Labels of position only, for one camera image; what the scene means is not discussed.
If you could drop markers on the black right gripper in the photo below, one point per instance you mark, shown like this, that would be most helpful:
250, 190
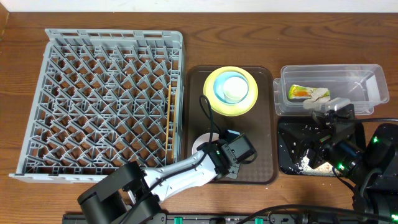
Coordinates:
322, 137

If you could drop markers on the white rice bowl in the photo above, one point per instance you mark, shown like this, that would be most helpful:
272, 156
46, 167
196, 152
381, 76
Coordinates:
202, 139

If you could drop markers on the yellow plate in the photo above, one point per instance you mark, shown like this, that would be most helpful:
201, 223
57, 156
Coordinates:
231, 109

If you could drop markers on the white tissue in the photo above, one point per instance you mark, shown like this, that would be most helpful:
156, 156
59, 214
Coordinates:
318, 97

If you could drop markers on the yellow green snack wrapper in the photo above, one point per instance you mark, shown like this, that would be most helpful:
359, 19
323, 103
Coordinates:
300, 92

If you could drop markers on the white cup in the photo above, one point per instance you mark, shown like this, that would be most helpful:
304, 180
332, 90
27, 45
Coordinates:
235, 89

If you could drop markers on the light blue bowl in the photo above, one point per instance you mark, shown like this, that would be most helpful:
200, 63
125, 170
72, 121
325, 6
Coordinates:
219, 82

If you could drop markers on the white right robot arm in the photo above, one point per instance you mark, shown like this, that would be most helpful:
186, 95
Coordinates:
369, 170

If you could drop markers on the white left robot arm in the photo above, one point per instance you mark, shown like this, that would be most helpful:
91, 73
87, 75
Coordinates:
133, 195

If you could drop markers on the black tray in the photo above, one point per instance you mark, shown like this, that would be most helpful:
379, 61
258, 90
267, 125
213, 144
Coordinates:
326, 169

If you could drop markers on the brown serving tray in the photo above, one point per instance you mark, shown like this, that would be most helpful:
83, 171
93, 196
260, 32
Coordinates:
258, 124

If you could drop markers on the right wooden chopstick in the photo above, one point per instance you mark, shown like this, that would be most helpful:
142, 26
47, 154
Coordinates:
174, 125

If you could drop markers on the wooden chopstick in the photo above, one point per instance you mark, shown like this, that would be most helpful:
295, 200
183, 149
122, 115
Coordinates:
168, 117
174, 125

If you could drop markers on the left wooden chopstick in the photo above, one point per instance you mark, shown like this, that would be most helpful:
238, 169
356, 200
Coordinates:
168, 117

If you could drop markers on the clear plastic bin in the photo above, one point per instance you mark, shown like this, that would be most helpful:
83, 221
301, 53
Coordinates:
363, 84

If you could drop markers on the grey plastic dish rack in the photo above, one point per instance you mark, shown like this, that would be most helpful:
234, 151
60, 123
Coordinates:
101, 102

